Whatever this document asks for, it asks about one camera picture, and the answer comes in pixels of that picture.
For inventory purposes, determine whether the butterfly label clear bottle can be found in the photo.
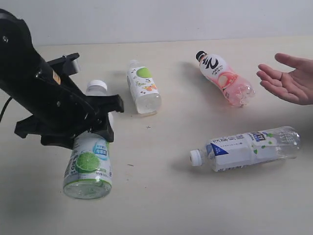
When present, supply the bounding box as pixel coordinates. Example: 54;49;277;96
127;60;161;115

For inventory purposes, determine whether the blue white label bottle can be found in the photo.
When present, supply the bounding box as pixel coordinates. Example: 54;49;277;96
189;126;301;172

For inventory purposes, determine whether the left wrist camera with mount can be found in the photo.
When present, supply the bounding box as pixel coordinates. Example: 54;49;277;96
48;53;80;85

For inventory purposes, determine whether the pink peach soda bottle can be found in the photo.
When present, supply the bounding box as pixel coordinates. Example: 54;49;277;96
196;50;255;107

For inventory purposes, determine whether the lime label clear bottle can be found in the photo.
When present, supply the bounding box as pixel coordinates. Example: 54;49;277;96
63;79;114;199

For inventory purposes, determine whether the person's open hand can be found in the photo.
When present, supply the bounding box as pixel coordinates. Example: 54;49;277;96
256;53;313;105

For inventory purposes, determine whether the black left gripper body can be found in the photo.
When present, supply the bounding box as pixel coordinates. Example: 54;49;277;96
0;34;95;130

